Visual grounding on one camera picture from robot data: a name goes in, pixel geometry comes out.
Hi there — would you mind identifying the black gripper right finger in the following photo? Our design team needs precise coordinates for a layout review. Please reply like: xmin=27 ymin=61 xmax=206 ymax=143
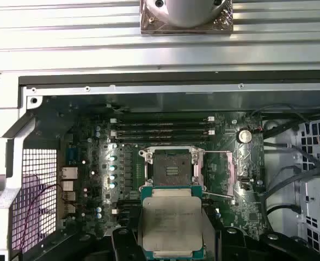
xmin=203 ymin=208 xmax=320 ymax=261

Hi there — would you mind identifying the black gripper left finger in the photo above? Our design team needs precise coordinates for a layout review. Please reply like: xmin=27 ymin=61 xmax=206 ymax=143
xmin=40 ymin=209 xmax=143 ymax=261

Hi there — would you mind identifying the silver green CPU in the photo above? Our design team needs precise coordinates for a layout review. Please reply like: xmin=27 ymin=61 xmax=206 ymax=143
xmin=137 ymin=186 xmax=206 ymax=261

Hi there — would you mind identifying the metal socket cover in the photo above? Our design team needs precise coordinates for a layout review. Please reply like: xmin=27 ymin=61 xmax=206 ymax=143
xmin=200 ymin=151 xmax=241 ymax=204

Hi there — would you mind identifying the black RAM slot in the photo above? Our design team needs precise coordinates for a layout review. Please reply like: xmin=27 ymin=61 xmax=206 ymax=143
xmin=109 ymin=116 xmax=215 ymax=123
xmin=109 ymin=122 xmax=215 ymax=130
xmin=118 ymin=200 xmax=221 ymax=209
xmin=109 ymin=135 xmax=215 ymax=144
xmin=109 ymin=129 xmax=215 ymax=136
xmin=118 ymin=208 xmax=140 ymax=218

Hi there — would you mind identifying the CPU socket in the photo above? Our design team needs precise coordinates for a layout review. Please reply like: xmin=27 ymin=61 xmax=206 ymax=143
xmin=138 ymin=146 xmax=204 ymax=190

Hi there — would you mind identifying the green motherboard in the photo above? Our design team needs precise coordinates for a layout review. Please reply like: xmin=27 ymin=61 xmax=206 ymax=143
xmin=41 ymin=95 xmax=266 ymax=245

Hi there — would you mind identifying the silver ethernet port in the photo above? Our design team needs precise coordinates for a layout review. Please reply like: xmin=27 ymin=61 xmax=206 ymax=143
xmin=59 ymin=167 xmax=79 ymax=181

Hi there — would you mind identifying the blue board connector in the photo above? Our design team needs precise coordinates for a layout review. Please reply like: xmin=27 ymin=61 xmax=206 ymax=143
xmin=68 ymin=146 xmax=78 ymax=167

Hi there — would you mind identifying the perforated metal drive cage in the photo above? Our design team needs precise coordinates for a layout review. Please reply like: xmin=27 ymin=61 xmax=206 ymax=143
xmin=263 ymin=114 xmax=320 ymax=261

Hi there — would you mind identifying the round coin battery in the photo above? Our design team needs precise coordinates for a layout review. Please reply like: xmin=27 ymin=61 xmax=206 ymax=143
xmin=236 ymin=129 xmax=253 ymax=144

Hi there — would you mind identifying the black open PC case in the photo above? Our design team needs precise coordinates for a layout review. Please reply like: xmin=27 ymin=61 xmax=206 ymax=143
xmin=0 ymin=72 xmax=320 ymax=261

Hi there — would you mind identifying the black cable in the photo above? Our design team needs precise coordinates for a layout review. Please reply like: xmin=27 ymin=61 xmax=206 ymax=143
xmin=251 ymin=103 xmax=313 ymax=136
xmin=264 ymin=203 xmax=303 ymax=227

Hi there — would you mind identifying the thin red wire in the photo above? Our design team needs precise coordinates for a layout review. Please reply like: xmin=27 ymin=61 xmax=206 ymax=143
xmin=20 ymin=173 xmax=59 ymax=251

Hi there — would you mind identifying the flat grey cable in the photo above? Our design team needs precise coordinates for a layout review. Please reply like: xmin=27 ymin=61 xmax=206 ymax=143
xmin=266 ymin=144 xmax=320 ymax=196

